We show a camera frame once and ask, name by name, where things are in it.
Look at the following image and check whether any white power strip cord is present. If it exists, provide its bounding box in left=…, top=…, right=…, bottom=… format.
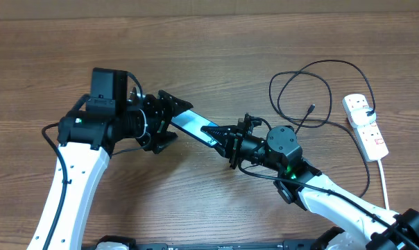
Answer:
left=376, top=158, right=391, bottom=211

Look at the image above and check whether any Samsung Galaxy smartphone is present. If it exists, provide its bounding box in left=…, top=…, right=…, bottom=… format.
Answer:
left=171, top=110, right=217, bottom=148

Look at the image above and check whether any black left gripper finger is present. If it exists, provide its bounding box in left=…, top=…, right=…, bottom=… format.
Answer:
left=151, top=131, right=178, bottom=154
left=158, top=90, right=194, bottom=117

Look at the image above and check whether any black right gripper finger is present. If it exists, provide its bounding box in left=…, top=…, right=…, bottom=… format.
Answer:
left=200, top=125, right=238, bottom=146
left=214, top=142, right=235, bottom=162

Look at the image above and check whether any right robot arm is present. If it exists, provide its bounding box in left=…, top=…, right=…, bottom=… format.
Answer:
left=201, top=115, right=419, bottom=249

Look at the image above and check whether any white power strip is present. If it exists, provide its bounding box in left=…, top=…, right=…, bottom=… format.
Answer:
left=342, top=94, right=388, bottom=162

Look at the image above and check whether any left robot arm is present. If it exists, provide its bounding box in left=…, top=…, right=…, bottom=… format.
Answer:
left=28, top=68, right=193, bottom=249

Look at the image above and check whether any white charger plug adapter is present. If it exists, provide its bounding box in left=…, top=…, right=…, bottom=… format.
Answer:
left=348, top=107, right=377, bottom=128

